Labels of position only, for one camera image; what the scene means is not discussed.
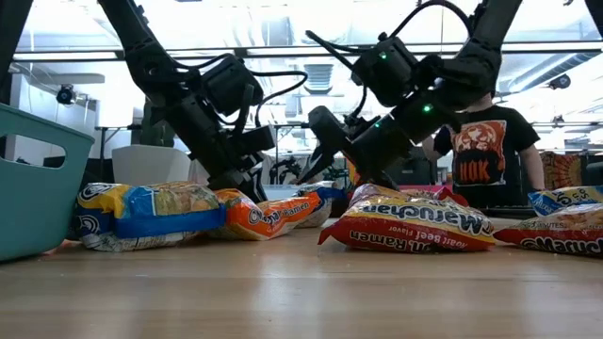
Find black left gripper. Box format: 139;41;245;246
162;93;277;203

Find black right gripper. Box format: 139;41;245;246
298;93;463;188

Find orange Maruchan ramen pack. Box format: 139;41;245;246
220;190;327;242
346;159;363;187
209;187;253;222

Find blue Maruchan ramen pack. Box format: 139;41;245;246
527;185;603;218
294;181;349;230
73;181;228;253

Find red Maruchan beef ramen pack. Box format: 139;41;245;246
493;202;603;258
318;182;497;254

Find red plastic bin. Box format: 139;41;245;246
399;184;448;193

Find white hexagonal plant pot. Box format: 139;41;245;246
111;144;193;187

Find ceiling air vent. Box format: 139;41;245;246
303;63;335;95

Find person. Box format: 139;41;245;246
420;90;548;211

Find black folding table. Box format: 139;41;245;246
93;124;142;185

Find teal plastic bin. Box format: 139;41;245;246
0;102;95;263

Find orange patterned tapestry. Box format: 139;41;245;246
538;150;585;191

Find black chair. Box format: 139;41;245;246
583;159;603;187

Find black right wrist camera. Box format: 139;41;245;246
350;35;420;107

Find black left wrist camera cable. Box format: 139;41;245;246
249;69;310;128

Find black ceiling dome camera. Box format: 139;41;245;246
548;73;573;90
55;83;77;105

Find silver ceiling duct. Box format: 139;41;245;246
498;51;580;93

